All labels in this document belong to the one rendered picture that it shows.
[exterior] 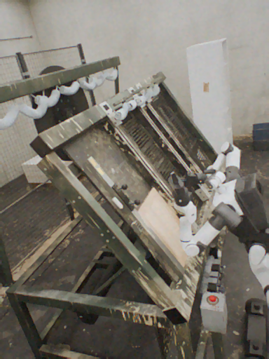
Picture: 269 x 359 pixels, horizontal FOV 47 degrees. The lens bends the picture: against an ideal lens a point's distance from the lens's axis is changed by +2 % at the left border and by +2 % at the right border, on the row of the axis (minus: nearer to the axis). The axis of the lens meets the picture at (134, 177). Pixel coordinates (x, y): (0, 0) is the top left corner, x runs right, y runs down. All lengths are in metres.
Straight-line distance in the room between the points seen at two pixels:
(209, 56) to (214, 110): 0.90
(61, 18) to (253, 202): 7.20
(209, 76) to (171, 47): 1.81
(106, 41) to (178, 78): 1.92
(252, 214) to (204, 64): 4.03
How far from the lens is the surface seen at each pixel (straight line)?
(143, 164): 2.19
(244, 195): 1.89
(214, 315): 1.86
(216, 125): 5.84
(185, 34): 7.14
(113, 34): 7.74
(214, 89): 5.69
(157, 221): 2.09
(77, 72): 2.88
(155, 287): 1.84
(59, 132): 1.72
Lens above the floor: 2.28
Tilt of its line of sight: 23 degrees down
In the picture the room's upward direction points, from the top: 12 degrees counter-clockwise
